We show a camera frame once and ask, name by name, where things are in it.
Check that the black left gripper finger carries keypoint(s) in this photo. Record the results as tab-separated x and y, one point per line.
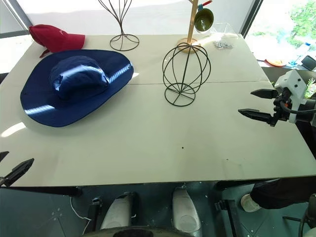
3	155
19	170

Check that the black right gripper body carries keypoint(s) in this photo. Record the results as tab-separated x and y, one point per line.
281	111

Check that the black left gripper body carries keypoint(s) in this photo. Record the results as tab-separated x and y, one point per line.
2	182

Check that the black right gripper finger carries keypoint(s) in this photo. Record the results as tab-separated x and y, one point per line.
265	93
259	115

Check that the blue wide brim hat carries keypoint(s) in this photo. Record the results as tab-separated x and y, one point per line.
81	98

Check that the orange plate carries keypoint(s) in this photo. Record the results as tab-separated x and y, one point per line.
276	62

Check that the green plant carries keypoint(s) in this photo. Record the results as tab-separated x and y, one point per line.
311	87

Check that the small black device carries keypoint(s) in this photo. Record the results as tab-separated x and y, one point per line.
308	63

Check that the clear water bottle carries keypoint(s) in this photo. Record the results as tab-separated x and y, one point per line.
303	50

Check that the small white object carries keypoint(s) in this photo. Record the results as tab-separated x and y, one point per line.
229	36

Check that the clear acrylic box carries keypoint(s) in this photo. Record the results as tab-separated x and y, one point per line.
223	26

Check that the black trouser leg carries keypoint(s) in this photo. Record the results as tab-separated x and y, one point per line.
284	193

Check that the black table leg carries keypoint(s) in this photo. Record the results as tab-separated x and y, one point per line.
95	212
230	214

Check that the white shoe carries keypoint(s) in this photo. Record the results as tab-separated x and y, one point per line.
249	203

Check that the green mug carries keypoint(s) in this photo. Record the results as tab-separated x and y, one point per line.
203	21

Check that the wooden mug tree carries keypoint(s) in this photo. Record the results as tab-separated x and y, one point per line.
191	29

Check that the silver left robot foot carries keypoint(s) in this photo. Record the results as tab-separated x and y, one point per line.
117	212

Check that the silver robot foot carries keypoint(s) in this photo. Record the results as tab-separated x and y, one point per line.
185	212
117	212

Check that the red and blue peg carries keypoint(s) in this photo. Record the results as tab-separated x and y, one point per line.
206	3

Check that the silver right robot foot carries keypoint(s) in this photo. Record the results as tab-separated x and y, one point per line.
185	212

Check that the red baseball cap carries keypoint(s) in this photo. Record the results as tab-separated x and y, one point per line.
54	38

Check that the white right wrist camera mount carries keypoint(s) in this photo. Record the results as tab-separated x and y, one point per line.
293	81

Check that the black table frame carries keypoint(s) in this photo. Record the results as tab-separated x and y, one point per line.
49	191

